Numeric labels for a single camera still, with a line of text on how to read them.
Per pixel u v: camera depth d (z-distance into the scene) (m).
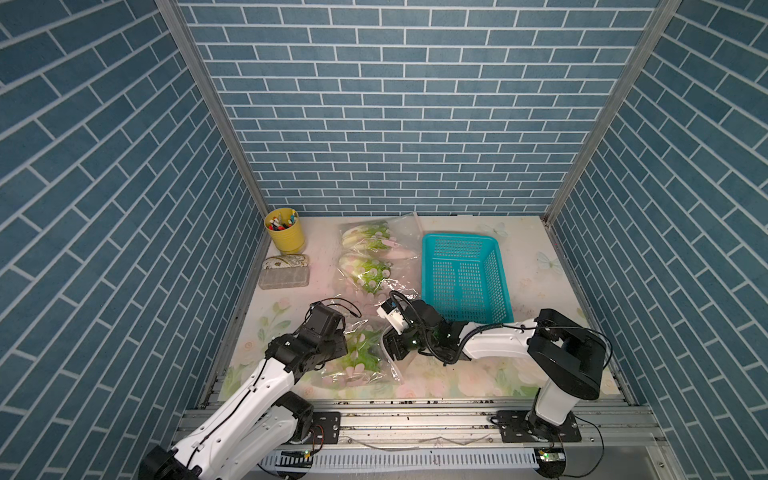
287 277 0.99
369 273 0.96
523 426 0.74
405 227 1.16
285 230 0.97
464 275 1.05
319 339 0.60
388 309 0.75
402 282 0.94
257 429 0.56
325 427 0.73
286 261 1.04
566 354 0.49
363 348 0.74
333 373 0.81
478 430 0.75
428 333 0.66
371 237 1.02
